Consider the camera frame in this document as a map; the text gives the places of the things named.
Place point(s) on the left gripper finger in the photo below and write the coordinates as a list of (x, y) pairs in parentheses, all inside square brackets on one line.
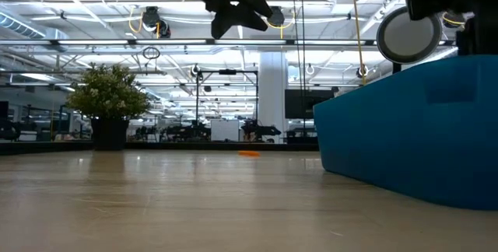
[(257, 3), (233, 20)]

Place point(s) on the potted green plant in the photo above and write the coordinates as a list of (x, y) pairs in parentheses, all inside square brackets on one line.
[(109, 96)]

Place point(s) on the whiteboard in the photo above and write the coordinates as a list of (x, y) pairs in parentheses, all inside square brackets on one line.
[(225, 130)]

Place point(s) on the blue plastic bin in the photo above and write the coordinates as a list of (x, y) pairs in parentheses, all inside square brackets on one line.
[(408, 135)]

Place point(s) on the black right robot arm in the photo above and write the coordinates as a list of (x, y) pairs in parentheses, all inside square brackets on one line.
[(480, 30)]

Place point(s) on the black background frame stand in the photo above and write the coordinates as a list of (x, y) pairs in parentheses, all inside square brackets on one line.
[(197, 96)]

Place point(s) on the orange rubber band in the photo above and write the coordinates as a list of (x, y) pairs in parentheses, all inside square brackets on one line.
[(249, 153)]

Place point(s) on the black monitor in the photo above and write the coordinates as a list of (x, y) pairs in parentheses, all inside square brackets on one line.
[(301, 104)]

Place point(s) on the black background robot arm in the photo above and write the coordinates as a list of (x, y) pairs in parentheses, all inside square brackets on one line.
[(258, 130)]

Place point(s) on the black desk lamp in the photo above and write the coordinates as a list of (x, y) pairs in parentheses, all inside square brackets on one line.
[(408, 36)]

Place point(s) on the black table frame rail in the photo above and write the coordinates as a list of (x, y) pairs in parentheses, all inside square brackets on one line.
[(194, 146)]

